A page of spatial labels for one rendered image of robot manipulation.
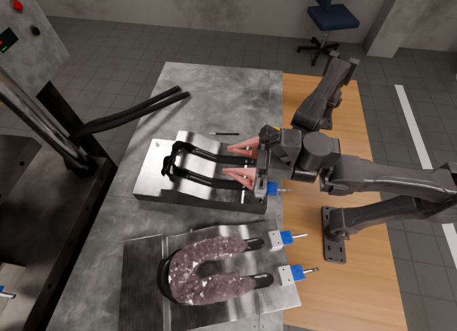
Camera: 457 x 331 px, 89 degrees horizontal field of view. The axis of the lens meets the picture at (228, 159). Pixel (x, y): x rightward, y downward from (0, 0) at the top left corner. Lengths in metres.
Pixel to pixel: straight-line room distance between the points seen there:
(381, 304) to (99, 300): 0.89
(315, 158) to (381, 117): 2.26
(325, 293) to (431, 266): 1.31
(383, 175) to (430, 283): 1.56
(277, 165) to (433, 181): 0.31
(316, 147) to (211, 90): 0.93
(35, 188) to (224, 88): 0.97
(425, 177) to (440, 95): 2.73
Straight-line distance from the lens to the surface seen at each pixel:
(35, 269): 1.09
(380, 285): 0.99
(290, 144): 0.44
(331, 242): 0.94
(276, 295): 0.81
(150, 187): 0.93
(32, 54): 1.12
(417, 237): 2.15
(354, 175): 0.54
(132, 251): 0.81
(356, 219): 0.79
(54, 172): 1.25
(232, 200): 0.83
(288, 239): 0.83
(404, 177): 0.60
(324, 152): 0.46
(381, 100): 2.89
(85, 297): 0.96
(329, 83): 0.79
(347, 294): 0.93
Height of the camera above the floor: 1.65
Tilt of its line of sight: 57 degrees down
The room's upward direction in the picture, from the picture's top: straight up
